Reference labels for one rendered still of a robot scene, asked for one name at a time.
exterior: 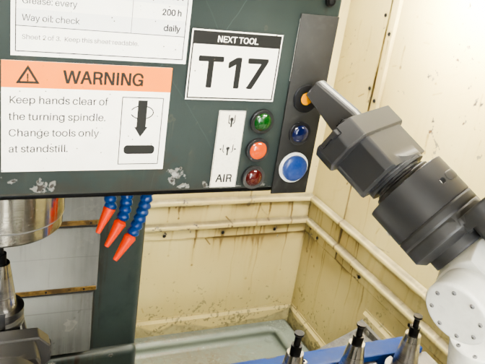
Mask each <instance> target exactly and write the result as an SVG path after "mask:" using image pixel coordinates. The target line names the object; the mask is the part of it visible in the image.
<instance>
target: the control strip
mask: <svg viewBox="0 0 485 364"><path fill-rule="evenodd" d="M338 21H339V17H332V16H325V15H316V14H301V17H300V26H299V30H298V35H297V43H296V47H295V52H294V60H293V64H292V72H291V77H290V81H289V89H288V93H287V101H286V106H285V110H284V118H283V123H282V128H281V135H280V140H279V148H278V152H277V156H276V164H275V169H274V177H273V181H272V186H271V194H283V193H302V192H306V188H307V180H308V176H309V172H310V166H311V162H312V158H313V150H314V146H315V140H316V136H317V132H318V124H319V120H320V114H319V112H318V111H317V109H316V108H315V106H314V105H313V104H312V103H310V104H309V105H303V104H302V102H301V98H302V96H303V95H304V94H305V93H307V92H309V90H310V89H311V88H312V86H313V85H314V84H315V83H316V82H319V81H323V80H324V81H326V82H327V80H328V73H329V69H330V65H331V58H332V53H333V47H334V43H335V39H336V32H337V27H338ZM262 113H266V114H268V115H270V117H271V125H270V126H269V128H268V129H267V130H265V131H259V130H257V129H256V128H255V119H256V118H257V117H258V116H259V115H261V114H262ZM273 125H274V116H273V114H272V113H271V112H270V111H269V110H266V109H261V110H258V111H256V112H255V113H254V114H253V116H252V117H251V120H250V127H251V129H252V130H253V131H254V132H255V133H257V134H265V133H266V132H268V131H269V130H270V129H271V128H272V126H273ZM298 126H305V127H306V128H307V130H308V135H307V138H306V140H305V141H303V142H295V141H294V140H293V138H292V134H293V131H294V130H295V129H296V128H297V127H298ZM257 142H263V143H264V144H265V145H266V153H265V155H264V156H263V157H262V158H260V159H254V158H252V157H251V155H250V149H251V147H252V146H253V145H254V144H255V143H257ZM268 152H269V145H268V142H267V141H266V140H265V139H262V138H256V139H253V140H252V141H250V142H249V144H248V145H247V147H246V155H247V157H248V159H249V160H251V161H253V162H259V161H262V160H263V159H264V158H265V157H266V156H267V155H268ZM295 155H299V156H301V157H303V158H304V159H305V160H306V162H307V171H306V173H305V174H304V175H303V177H302V178H301V179H299V180H297V181H288V180H287V179H286V178H285V177H284V176H283V174H282V167H283V164H284V163H285V161H286V160H287V159H288V158H290V157H292V156H295ZM252 170H259V171H260V172H261V173H262V179H261V182H260V183H259V184H258V185H256V186H249V185H248V184H247V183H246V176H247V174H248V173H249V172H250V171H252ZM264 178H265V173H264V171H263V169H262V168H261V167H259V166H257V165H253V166H250V167H249V168H247V169H246V170H245V171H244V173H243V174H242V183H243V185H244V186H245V187H246V188H248V189H255V188H257V187H259V186H260V185H261V184H262V183H263V181H264Z"/></svg>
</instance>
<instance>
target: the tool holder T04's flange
mask: <svg viewBox="0 0 485 364"><path fill-rule="evenodd" d="M16 297H17V307H16V308H15V309H14V310H13V311H11V312H9V313H5V314H0V330H5V331H11V330H15V329H18V328H19V327H20V326H21V325H22V323H23V321H24V308H25V303H24V301H23V299H22V298H21V297H20V296H18V295H16Z"/></svg>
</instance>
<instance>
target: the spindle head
mask: <svg viewBox="0 0 485 364"><path fill-rule="evenodd" d="M340 8H341V0H193V1H192V8H191V21H190V28H189V35H188V47H187V54H186V62H185V64H168V63H154V62H140V61H113V60H99V59H85V58H58V57H43V56H16V55H10V37H11V0H0V200H17V199H56V198H76V197H96V196H135V195H155V194H194V193H214V192H234V191H270V190H271V186H272V181H273V177H274V169H275V164H276V156H277V152H278V148H279V140H280V135H281V128H282V123H283V118H284V110H285V106H286V101H287V93H288V89H289V80H290V75H291V70H292V63H293V58H294V50H295V46H296V41H297V33H298V29H299V24H300V17H301V14H316V15H325V16H332V17H338V16H339V12H340ZM192 28H201V29H211V30H229V31H239V32H248V33H266V34H276V35H283V36H284V37H283V42H282V47H281V55H280V59H279V68H278V73H277V78H276V86H275V90H274V99H273V102H262V101H236V100H186V99H184V98H185V86H186V79H187V72H188V59H189V52H190V45H191V33H192ZM2 59H5V60H20V61H48V62H64V63H78V64H107V65H121V66H150V67H165V68H172V81H171V88H170V102H169V110H168V117H167V131H166V138H165V152H164V160H163V167H162V169H143V170H69V171H31V172H2V171H1V60H2ZM261 109H266V110H268V111H270V112H271V113H272V114H273V116H274V125H273V126H272V128H271V129H270V130H269V131H268V132H266V133H265V134H257V133H255V132H254V131H253V130H252V129H251V127H250V120H251V117H252V116H253V114H254V113H255V112H256V111H259V110H261ZM219 111H246V115H245V125H244V129H243V135H242V144H241V149H240V159H239V163H238V169H237V178H236V183H235V187H216V188H209V184H210V178H211V167H212V162H213V156H214V145H215V139H216V134H217V124H218V117H219ZM256 138H262V139H265V140H266V141H267V142H268V145H269V152H268V155H267V156H266V157H265V158H264V159H263V160H262V161H259V162H253V161H251V160H249V159H248V157H247V155H246V147H247V145H248V144H249V142H250V141H252V140H253V139H256ZM253 165H257V166H259V167H261V168H262V169H263V171H264V173H265V178H264V181H263V183H262V184H261V185H260V186H259V187H257V188H252V189H251V188H246V187H245V186H244V185H243V182H242V175H243V173H244V171H245V170H246V169H247V168H249V167H250V166H253Z"/></svg>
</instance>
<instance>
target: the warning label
mask: <svg viewBox="0 0 485 364"><path fill-rule="evenodd" d="M171 81H172V68H165V67H150V66H121V65H107V64H78V63H64V62H48V61H20V60H5V59H2V60H1V171H2V172H31V171H69V170H143V169H162V167H163V160H164V152H165V138H166V131H167V117H168V110H169V102H170V88H171Z"/></svg>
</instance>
